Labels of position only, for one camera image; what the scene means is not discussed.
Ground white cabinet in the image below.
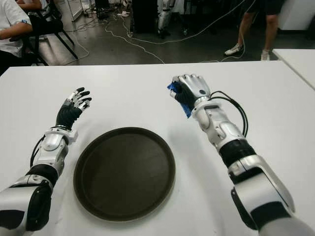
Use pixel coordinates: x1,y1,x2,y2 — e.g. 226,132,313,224
278,0,315,30

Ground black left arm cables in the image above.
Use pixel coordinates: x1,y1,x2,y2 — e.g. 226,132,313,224
30,136,46,169

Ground round dark brown tray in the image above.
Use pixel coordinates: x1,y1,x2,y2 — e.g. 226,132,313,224
73,126,176,221

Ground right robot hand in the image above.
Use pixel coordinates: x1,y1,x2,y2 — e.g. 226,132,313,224
169,73,212,109

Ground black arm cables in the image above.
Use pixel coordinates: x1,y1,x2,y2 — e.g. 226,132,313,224
30,136,46,169
210,90,249,137

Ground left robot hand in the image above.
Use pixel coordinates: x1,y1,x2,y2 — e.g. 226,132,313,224
55,86,93,131

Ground person in black clothing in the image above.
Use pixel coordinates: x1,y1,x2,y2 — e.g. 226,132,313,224
224,0,286,61

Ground white side table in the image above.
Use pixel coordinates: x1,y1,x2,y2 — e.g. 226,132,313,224
272,48,315,90

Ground black chair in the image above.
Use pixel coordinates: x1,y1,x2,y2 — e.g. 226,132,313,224
9,0,79,67

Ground white floor cable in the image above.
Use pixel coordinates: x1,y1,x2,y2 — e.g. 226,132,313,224
103,22,165,64

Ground person in white shirt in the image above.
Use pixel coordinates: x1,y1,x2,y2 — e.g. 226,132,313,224
0,0,34,76

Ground blue Oreo cookie package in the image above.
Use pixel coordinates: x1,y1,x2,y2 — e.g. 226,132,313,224
167,82,194,119

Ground black cabinet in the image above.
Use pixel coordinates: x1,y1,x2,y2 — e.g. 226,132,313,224
132,0,158,34

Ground white framed panel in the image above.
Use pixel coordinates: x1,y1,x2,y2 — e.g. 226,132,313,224
65,0,86,22

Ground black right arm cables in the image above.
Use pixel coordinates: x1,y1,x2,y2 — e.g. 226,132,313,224
210,90,249,137

